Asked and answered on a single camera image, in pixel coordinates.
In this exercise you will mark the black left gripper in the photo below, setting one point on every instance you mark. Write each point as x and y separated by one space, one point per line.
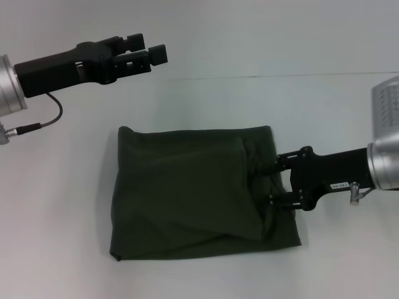
65 68

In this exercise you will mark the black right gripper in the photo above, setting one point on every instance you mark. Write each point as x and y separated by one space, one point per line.
327 174

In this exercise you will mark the dark green shirt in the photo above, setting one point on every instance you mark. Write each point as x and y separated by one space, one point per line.
193 193

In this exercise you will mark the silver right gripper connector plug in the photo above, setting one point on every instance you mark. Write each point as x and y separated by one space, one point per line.
354 193

